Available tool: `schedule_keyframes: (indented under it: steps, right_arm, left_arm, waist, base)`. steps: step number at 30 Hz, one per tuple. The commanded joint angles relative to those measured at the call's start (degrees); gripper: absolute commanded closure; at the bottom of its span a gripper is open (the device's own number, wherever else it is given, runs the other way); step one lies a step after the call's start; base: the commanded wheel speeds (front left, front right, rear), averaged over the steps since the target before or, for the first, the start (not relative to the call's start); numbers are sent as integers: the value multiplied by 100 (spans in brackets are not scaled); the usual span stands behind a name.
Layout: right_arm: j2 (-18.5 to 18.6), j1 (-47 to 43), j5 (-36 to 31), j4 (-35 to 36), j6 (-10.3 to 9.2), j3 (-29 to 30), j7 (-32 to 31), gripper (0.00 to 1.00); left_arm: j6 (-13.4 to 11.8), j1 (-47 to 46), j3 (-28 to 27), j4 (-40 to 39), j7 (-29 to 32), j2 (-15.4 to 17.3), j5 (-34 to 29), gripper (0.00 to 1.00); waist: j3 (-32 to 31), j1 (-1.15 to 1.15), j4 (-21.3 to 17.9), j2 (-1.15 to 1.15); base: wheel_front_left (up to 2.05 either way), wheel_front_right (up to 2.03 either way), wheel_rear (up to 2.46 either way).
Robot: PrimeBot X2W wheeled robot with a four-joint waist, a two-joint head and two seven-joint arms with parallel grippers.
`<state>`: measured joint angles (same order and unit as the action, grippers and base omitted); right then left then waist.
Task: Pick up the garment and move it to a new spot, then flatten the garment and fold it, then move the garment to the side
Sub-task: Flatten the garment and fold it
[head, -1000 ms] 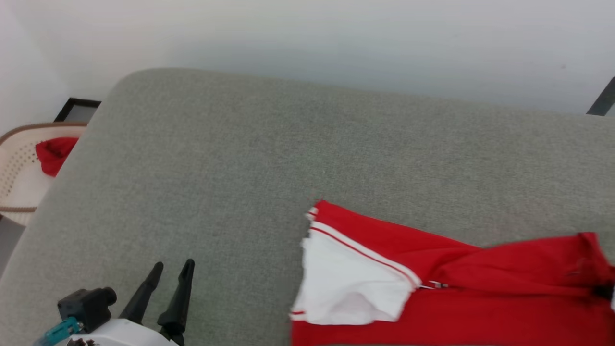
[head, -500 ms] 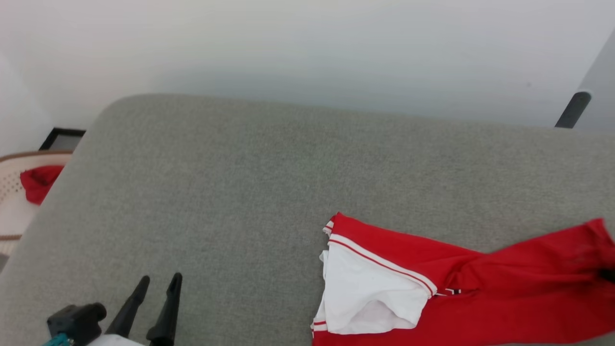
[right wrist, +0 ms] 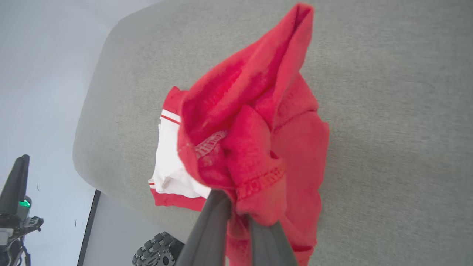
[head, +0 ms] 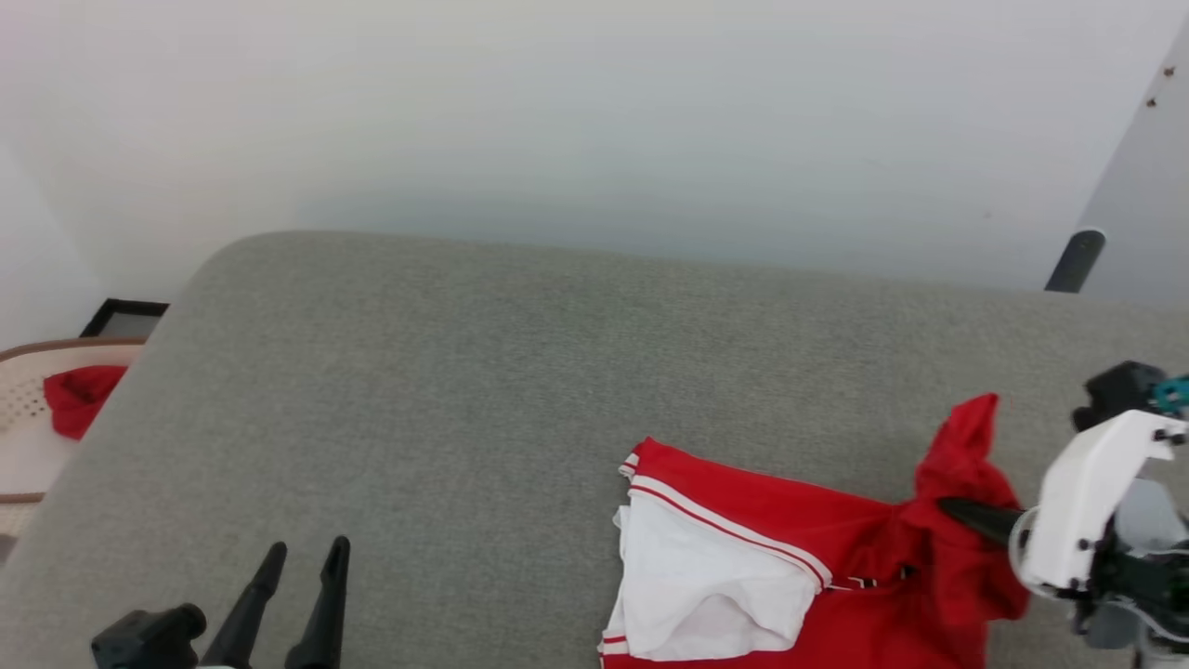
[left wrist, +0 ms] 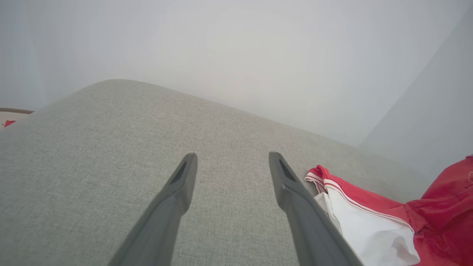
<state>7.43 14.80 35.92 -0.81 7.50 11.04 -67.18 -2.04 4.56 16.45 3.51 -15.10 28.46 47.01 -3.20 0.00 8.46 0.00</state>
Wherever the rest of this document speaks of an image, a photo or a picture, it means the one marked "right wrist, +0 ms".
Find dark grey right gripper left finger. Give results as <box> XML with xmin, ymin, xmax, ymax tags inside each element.
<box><xmin>176</xmin><ymin>190</ymin><xmax>232</xmax><ymax>266</ymax></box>

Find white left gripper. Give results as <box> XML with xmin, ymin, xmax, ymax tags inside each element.
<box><xmin>0</xmin><ymin>154</ymin><xmax>44</xmax><ymax>266</ymax></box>

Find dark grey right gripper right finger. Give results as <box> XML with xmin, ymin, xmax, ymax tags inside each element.
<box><xmin>248</xmin><ymin>216</ymin><xmax>298</xmax><ymax>266</ymax></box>

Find red jersey with white sleeves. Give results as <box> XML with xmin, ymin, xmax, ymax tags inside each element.
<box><xmin>147</xmin><ymin>3</ymin><xmax>330</xmax><ymax>266</ymax></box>

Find black floor strip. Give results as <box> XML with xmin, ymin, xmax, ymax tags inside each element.
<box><xmin>76</xmin><ymin>189</ymin><xmax>101</xmax><ymax>266</ymax></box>

